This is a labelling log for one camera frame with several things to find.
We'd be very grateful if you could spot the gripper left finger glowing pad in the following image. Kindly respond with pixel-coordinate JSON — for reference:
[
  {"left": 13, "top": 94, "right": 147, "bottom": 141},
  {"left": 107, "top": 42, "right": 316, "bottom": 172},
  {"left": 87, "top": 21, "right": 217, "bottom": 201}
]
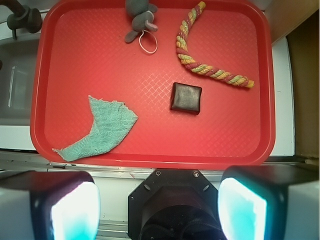
[{"left": 0, "top": 170, "right": 101, "bottom": 240}]

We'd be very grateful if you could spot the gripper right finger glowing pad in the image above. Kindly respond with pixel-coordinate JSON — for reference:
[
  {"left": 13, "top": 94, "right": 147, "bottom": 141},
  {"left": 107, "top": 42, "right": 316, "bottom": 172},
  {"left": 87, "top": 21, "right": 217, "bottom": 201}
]
[{"left": 217, "top": 164, "right": 320, "bottom": 240}]

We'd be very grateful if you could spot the teal woven cloth piece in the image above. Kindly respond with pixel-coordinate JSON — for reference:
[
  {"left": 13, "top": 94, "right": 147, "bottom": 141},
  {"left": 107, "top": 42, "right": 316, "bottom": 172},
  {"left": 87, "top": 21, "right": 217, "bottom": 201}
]
[{"left": 52, "top": 95, "right": 139, "bottom": 162}]

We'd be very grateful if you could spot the black square block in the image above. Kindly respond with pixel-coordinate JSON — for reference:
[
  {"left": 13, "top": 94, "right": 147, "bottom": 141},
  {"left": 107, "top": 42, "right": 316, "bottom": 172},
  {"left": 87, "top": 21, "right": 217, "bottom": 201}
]
[{"left": 170, "top": 82, "right": 203, "bottom": 115}]

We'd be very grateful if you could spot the steel sink basin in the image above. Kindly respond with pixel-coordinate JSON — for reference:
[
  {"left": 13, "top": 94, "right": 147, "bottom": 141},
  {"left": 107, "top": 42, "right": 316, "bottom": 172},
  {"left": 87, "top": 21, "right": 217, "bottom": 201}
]
[{"left": 0, "top": 38, "right": 39, "bottom": 126}]

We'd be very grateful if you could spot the red plastic tray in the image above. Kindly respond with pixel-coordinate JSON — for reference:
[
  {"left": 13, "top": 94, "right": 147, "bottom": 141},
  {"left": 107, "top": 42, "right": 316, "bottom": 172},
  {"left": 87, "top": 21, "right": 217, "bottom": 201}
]
[{"left": 30, "top": 0, "right": 276, "bottom": 170}]

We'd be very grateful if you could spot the brown cardboard box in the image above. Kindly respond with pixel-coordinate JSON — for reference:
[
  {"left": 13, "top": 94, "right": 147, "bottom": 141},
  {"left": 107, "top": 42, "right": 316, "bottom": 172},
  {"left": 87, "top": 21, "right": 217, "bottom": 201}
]
[{"left": 287, "top": 10, "right": 320, "bottom": 159}]

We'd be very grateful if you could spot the grey plush mouse toy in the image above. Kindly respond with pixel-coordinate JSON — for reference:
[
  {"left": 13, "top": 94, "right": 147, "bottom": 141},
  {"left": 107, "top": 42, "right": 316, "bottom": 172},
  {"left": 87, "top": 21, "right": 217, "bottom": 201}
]
[{"left": 124, "top": 0, "right": 158, "bottom": 44}]

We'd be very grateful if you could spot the multicolored twisted rope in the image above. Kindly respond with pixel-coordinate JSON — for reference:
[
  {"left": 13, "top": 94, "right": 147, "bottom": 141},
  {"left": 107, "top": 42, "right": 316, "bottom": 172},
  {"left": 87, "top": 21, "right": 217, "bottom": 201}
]
[{"left": 175, "top": 0, "right": 255, "bottom": 89}]

